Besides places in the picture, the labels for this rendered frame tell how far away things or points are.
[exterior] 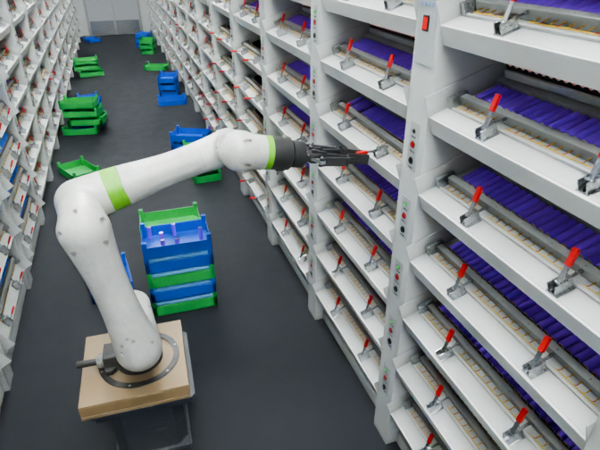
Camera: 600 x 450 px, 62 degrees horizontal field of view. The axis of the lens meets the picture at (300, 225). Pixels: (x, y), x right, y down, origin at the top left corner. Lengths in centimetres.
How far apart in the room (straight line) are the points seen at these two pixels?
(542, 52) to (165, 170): 94
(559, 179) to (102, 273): 101
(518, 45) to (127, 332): 112
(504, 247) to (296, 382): 120
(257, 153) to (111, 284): 49
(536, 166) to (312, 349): 146
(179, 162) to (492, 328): 89
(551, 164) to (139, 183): 98
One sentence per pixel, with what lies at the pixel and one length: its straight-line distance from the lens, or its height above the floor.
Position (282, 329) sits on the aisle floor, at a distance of 232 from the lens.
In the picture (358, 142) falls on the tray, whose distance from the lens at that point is 162.
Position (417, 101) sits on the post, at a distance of 127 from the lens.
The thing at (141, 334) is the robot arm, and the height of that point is 60.
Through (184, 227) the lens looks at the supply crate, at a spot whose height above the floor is 34.
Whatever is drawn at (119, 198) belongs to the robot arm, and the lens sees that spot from 140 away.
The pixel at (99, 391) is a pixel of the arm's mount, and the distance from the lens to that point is 172.
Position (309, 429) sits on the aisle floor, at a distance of 194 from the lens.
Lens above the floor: 152
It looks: 29 degrees down
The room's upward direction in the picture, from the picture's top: straight up
